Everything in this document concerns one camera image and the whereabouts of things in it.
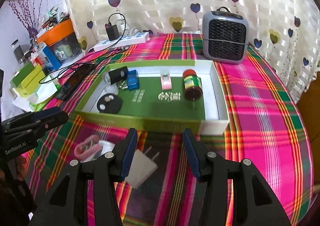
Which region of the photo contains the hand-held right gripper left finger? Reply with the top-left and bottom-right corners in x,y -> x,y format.
29,128 -> 138,226

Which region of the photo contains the person's left hand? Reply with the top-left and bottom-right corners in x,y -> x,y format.
14,156 -> 27,181

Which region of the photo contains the glass jar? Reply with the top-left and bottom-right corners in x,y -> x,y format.
11,40 -> 26,63

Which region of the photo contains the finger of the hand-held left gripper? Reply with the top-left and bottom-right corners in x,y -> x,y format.
1,107 -> 62,131
2,112 -> 69,143

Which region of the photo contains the plaid tablecloth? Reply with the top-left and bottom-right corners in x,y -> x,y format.
25,32 -> 314,226

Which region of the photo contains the grey fan heater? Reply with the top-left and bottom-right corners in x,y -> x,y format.
202,7 -> 248,65

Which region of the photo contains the black round disc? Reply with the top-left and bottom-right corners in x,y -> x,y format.
96,93 -> 123,114

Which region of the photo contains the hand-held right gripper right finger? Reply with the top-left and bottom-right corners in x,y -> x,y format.
182,128 -> 292,226

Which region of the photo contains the black adapter cable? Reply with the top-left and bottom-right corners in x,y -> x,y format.
108,13 -> 127,39

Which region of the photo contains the green and white cardboard box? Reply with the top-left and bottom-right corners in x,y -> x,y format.
75,60 -> 230,136

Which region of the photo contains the black flashlight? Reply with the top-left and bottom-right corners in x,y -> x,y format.
103,67 -> 129,85

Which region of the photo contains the brown bottle with red cap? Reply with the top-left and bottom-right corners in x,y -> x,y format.
182,69 -> 202,100

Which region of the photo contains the clear container with orange lid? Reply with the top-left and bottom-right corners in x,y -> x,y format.
37,19 -> 83,60

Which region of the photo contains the white charger plug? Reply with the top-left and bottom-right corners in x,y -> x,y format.
125,146 -> 160,189

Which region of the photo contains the light green box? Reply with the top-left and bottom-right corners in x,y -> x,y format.
19,65 -> 47,97

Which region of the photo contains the pink clip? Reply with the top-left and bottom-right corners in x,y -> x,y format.
160,71 -> 173,91

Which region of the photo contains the dark green box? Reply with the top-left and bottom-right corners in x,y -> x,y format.
10,62 -> 35,87

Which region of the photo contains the blue small box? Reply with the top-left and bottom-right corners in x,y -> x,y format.
126,71 -> 140,91

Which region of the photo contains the white plastic case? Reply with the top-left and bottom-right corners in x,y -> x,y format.
96,140 -> 115,159

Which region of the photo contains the white and green packet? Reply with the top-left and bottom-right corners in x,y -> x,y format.
12,82 -> 62,112

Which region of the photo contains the white power strip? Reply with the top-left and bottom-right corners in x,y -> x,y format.
94,32 -> 150,52

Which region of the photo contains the thin black cable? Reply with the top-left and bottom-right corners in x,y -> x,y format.
39,49 -> 113,85

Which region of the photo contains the black power adapter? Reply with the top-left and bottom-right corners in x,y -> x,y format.
105,24 -> 120,41

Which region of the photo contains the black flat device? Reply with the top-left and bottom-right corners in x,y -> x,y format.
55,63 -> 102,100

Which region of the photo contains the purple branch decoration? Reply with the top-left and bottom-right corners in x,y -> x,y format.
9,0 -> 54,35

